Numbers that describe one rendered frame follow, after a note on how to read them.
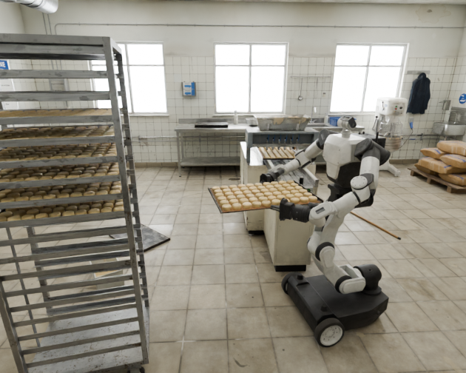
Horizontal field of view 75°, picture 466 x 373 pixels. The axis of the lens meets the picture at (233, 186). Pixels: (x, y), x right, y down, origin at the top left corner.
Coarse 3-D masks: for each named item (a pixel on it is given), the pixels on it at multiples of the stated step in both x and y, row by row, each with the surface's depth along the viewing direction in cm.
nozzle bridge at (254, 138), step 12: (252, 132) 302; (264, 132) 303; (276, 132) 303; (288, 132) 304; (300, 132) 304; (312, 132) 305; (252, 144) 306; (264, 144) 310; (276, 144) 311; (288, 144) 311; (300, 144) 312
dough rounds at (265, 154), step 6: (264, 150) 341; (270, 150) 341; (276, 150) 351; (282, 150) 347; (288, 150) 345; (264, 156) 318; (270, 156) 318; (276, 156) 318; (282, 156) 318; (288, 156) 314; (294, 156) 314
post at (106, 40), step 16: (112, 64) 122; (112, 80) 124; (112, 96) 126; (112, 112) 128; (128, 192) 140; (128, 208) 142; (128, 224) 145; (128, 240) 147; (144, 336) 167; (144, 352) 171
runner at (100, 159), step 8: (32, 160) 129; (40, 160) 129; (48, 160) 130; (56, 160) 131; (64, 160) 132; (72, 160) 133; (80, 160) 133; (88, 160) 134; (96, 160) 135; (104, 160) 136; (112, 160) 137; (0, 168) 127; (8, 168) 128
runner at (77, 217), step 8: (64, 216) 139; (72, 216) 140; (80, 216) 141; (88, 216) 142; (96, 216) 143; (104, 216) 144; (112, 216) 145; (120, 216) 146; (0, 224) 134; (8, 224) 135; (16, 224) 135; (24, 224) 136; (32, 224) 137
